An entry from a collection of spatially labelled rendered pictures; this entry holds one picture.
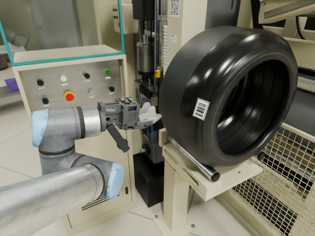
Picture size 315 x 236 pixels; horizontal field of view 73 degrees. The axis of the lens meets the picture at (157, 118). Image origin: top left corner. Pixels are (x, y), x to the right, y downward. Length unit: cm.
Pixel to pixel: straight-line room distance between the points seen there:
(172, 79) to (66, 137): 41
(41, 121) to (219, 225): 161
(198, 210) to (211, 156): 120
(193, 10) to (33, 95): 88
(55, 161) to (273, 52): 73
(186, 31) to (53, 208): 84
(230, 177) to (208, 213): 91
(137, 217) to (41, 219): 153
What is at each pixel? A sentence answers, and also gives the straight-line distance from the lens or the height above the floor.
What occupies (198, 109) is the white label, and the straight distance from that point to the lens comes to 67.
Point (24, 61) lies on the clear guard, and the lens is 119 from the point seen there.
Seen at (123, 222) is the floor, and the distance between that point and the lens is 188.
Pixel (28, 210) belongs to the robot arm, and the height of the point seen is 126.
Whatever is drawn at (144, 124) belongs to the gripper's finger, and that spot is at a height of 120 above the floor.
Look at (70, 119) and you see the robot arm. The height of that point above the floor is 127.
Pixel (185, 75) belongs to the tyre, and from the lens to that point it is 73.
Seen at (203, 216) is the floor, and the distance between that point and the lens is 193.
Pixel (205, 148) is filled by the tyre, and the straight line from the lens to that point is 76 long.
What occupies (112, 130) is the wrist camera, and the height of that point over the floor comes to 119.
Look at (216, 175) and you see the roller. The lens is 91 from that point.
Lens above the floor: 152
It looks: 28 degrees down
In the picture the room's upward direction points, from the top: straight up
